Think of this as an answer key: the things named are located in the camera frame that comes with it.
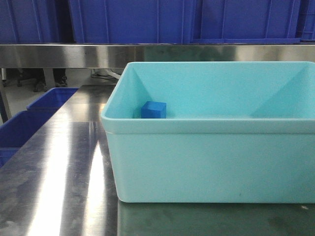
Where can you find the blue crate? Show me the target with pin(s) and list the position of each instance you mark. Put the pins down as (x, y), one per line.
(35, 21)
(193, 21)

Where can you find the small blue cube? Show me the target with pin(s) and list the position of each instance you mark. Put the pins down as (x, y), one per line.
(153, 109)

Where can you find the blue bin lower near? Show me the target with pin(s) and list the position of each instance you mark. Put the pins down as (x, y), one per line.
(18, 130)

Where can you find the blue crate upper right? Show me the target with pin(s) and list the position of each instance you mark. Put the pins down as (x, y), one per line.
(193, 21)

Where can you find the blue crate upper left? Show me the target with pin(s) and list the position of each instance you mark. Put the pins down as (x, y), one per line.
(35, 21)

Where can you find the light teal plastic tub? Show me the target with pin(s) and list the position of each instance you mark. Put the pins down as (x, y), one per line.
(202, 164)

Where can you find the blue bin lower far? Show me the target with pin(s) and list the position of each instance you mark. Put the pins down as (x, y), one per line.
(52, 100)

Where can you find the blue bin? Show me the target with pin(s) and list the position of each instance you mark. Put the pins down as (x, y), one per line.
(18, 130)
(52, 100)

